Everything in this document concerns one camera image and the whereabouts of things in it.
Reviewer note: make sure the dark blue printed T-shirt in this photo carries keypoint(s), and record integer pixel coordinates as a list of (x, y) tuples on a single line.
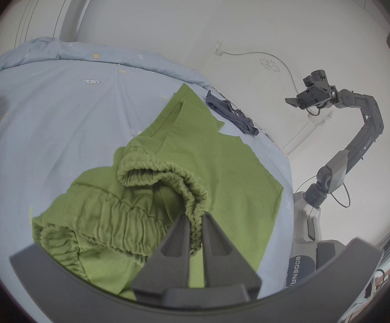
[(232, 114)]

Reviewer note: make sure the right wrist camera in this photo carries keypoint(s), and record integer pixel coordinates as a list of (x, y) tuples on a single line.
[(316, 77)]

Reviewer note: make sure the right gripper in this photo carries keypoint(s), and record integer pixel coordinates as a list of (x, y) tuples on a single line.
[(316, 96)]

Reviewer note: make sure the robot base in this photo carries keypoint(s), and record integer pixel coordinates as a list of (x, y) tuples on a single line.
[(302, 234)]

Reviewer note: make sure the grey vertical wall duct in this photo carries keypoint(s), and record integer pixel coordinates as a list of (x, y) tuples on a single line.
[(77, 12)]

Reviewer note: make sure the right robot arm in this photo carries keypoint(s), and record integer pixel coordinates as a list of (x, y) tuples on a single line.
[(369, 113)]

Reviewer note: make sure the green shorts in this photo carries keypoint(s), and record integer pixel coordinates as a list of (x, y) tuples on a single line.
[(215, 180)]

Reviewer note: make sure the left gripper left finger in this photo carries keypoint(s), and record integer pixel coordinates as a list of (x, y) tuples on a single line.
[(154, 274)]

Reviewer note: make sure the pale blue quilt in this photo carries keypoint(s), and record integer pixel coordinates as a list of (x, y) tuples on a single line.
[(97, 54)]

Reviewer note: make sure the bed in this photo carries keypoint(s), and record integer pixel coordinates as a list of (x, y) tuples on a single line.
[(63, 113)]

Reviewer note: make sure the white wardrobe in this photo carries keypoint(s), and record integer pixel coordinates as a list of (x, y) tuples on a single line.
[(36, 12)]

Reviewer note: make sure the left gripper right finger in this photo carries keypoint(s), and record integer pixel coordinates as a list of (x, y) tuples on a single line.
[(235, 271)]

